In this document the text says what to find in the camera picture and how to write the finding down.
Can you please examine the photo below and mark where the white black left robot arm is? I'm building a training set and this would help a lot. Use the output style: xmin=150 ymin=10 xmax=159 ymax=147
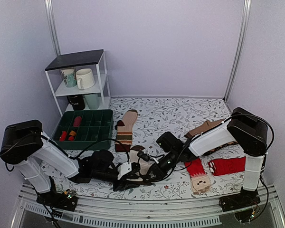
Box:
xmin=0 ymin=120 xmax=140 ymax=206

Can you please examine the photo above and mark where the right aluminium corner post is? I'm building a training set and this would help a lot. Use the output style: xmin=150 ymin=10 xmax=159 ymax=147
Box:
xmin=224 ymin=0 xmax=251 ymax=102

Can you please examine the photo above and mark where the aluminium front rail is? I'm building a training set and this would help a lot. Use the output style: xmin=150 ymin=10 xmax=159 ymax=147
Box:
xmin=10 ymin=182 xmax=285 ymax=228

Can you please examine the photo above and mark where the cream white mug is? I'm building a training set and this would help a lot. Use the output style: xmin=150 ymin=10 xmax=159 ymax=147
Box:
xmin=76 ymin=68 xmax=95 ymax=90

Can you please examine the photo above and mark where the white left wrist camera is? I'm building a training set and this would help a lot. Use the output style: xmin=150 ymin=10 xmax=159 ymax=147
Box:
xmin=117 ymin=162 xmax=141 ymax=180

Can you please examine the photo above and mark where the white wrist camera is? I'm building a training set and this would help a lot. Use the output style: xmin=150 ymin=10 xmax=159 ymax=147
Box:
xmin=137 ymin=151 xmax=159 ymax=164
xmin=117 ymin=162 xmax=141 ymax=180

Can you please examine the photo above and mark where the red rolled sock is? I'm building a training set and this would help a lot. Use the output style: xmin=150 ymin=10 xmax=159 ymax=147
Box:
xmin=73 ymin=116 xmax=82 ymax=127
xmin=59 ymin=131 xmax=67 ymax=141

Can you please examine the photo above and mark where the left aluminium corner post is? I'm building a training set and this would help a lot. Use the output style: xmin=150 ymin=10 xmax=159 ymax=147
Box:
xmin=44 ymin=0 xmax=61 ymax=56

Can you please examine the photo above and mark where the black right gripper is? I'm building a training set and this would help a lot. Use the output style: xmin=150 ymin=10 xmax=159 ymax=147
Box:
xmin=145 ymin=152 xmax=180 ymax=185

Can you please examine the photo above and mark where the cream brown block sock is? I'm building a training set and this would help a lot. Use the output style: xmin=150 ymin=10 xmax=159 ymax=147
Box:
xmin=127 ymin=145 xmax=152 ymax=186

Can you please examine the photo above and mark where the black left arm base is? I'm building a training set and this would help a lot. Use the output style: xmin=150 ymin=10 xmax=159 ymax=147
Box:
xmin=37 ymin=191 xmax=78 ymax=212

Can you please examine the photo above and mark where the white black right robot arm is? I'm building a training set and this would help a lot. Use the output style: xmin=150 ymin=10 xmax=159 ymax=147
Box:
xmin=147 ymin=107 xmax=272 ymax=207

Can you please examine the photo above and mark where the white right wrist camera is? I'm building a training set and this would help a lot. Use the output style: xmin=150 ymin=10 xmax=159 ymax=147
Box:
xmin=137 ymin=151 xmax=159 ymax=164

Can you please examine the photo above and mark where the striped beige brown sock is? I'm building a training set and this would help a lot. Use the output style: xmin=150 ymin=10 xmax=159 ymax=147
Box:
xmin=115 ymin=109 xmax=138 ymax=152

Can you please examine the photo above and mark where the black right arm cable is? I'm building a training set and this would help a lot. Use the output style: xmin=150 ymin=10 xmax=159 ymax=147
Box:
xmin=142 ymin=113 xmax=275 ymax=212

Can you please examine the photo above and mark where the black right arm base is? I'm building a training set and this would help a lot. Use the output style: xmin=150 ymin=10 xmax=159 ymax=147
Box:
xmin=218 ymin=188 xmax=260 ymax=212

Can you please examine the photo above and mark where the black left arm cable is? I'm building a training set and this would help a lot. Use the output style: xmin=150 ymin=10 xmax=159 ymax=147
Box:
xmin=0 ymin=137 xmax=131 ymax=171

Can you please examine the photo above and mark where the red folded sock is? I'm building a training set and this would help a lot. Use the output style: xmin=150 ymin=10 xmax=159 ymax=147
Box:
xmin=208 ymin=157 xmax=246 ymax=176

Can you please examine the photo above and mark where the aluminium corner post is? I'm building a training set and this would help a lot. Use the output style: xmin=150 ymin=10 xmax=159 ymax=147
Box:
xmin=44 ymin=0 xmax=61 ymax=56
xmin=224 ymin=0 xmax=251 ymax=102

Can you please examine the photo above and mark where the red beige face sock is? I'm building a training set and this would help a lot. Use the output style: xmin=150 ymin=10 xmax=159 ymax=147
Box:
xmin=184 ymin=158 xmax=211 ymax=194

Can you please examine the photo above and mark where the black mug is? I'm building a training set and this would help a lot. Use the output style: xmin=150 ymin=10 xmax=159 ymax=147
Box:
xmin=67 ymin=95 xmax=86 ymax=111

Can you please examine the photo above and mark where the tan brown cuff sock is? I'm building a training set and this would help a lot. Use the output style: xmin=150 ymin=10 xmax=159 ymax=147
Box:
xmin=184 ymin=120 xmax=222 ymax=139

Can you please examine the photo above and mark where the brown argyle sock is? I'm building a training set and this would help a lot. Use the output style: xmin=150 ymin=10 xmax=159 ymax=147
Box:
xmin=203 ymin=141 xmax=238 ymax=156

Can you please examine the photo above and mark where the floral patterned table mat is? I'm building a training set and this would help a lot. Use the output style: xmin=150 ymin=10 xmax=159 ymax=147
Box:
xmin=41 ymin=97 xmax=255 ymax=200

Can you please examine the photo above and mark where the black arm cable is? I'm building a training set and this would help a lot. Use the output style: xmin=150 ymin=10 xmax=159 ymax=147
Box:
xmin=142 ymin=113 xmax=275 ymax=212
xmin=0 ymin=137 xmax=131 ymax=171

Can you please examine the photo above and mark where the white shelf black top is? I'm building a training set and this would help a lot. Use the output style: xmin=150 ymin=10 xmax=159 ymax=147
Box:
xmin=45 ymin=49 xmax=111 ymax=115

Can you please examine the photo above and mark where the teal patterned mug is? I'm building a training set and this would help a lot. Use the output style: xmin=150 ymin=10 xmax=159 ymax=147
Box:
xmin=60 ymin=68 xmax=77 ymax=88

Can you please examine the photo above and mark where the green divided organizer tray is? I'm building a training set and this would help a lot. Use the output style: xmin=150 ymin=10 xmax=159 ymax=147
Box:
xmin=52 ymin=109 xmax=114 ymax=150

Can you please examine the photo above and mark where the pale green mug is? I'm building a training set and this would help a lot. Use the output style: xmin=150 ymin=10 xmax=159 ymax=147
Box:
xmin=84 ymin=94 xmax=99 ymax=110

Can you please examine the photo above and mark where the red rolled sock front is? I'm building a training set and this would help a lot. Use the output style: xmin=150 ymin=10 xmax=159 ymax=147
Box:
xmin=59 ymin=131 xmax=67 ymax=141

